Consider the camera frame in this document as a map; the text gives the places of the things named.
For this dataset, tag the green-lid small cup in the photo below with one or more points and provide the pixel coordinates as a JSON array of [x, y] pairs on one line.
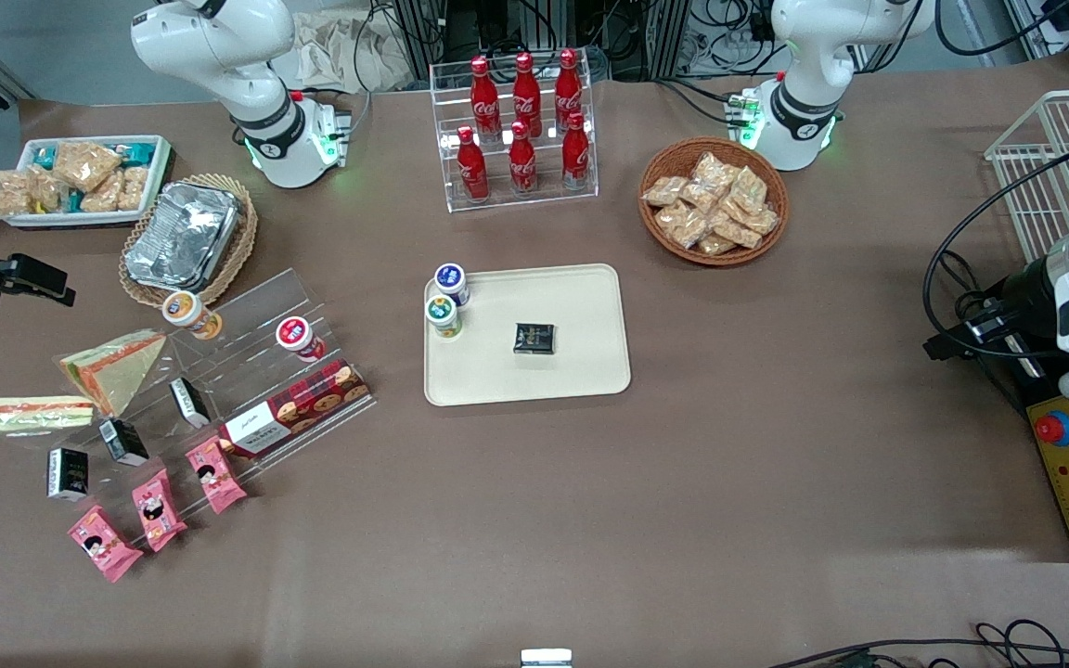
[[442, 314]]

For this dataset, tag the red-lid small cup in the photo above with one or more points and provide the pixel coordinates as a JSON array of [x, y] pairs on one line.
[[298, 336]]

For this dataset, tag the small white device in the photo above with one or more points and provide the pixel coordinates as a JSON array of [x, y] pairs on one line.
[[546, 658]]

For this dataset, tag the beige plastic serving tray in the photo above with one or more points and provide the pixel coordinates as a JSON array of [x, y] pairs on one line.
[[581, 315]]

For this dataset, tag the oval light wicker basket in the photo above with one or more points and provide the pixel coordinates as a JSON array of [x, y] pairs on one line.
[[242, 237]]

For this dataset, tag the crumpled clear plastic bag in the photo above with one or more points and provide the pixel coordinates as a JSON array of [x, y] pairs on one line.
[[340, 51]]

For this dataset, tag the aluminium foil container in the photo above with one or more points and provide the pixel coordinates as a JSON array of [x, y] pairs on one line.
[[182, 234]]

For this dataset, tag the small black snack packet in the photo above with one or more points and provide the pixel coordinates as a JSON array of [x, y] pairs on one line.
[[534, 339]]

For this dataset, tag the clear acrylic stepped stand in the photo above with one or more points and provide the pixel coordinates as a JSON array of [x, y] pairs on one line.
[[247, 320]]

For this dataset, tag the teal snack packet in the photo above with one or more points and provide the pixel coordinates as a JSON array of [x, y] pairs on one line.
[[137, 151], [43, 156]]

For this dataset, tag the clear-wrapped rice cracker packet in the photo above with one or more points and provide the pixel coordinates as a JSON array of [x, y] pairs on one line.
[[683, 225], [715, 170], [763, 221], [716, 245], [749, 188], [701, 197], [664, 190], [737, 230]]

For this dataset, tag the red cola bottle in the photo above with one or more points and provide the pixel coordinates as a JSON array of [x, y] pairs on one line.
[[576, 153], [569, 88], [472, 167], [484, 97], [526, 93], [522, 162]]

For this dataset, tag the triangular sandwich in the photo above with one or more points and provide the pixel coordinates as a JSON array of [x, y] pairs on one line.
[[24, 415], [117, 369]]

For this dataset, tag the pink snack packet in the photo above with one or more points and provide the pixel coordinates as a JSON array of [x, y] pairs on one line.
[[103, 545], [159, 510], [215, 475]]

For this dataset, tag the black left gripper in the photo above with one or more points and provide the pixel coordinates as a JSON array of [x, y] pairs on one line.
[[1023, 293]]

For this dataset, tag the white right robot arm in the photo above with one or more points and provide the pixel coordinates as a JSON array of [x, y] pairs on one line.
[[219, 46]]

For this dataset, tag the orange-lid small cup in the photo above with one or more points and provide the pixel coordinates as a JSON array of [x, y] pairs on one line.
[[187, 312]]

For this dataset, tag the brown paper table cover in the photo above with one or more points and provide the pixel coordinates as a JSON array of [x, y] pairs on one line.
[[776, 482]]

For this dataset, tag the puffed rice snack bag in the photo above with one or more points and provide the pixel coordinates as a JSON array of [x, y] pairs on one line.
[[103, 197], [84, 165], [47, 190], [133, 188], [10, 193]]

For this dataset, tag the white rectangular plastic bin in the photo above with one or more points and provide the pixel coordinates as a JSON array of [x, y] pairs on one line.
[[159, 176]]

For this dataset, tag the red plaid cookie box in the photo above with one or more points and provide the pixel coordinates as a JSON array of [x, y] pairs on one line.
[[298, 408]]

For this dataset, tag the small black carton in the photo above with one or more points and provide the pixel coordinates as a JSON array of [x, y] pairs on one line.
[[68, 474], [124, 443], [188, 402]]

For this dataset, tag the round brown wicker basket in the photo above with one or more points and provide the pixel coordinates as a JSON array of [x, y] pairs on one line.
[[660, 237]]

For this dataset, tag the clear acrylic bottle rack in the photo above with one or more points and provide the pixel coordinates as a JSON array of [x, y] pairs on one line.
[[581, 190]]

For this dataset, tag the blue-lid small cup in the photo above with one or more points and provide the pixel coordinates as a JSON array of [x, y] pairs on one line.
[[451, 281]]

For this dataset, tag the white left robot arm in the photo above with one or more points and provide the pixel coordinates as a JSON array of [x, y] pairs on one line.
[[804, 56]]

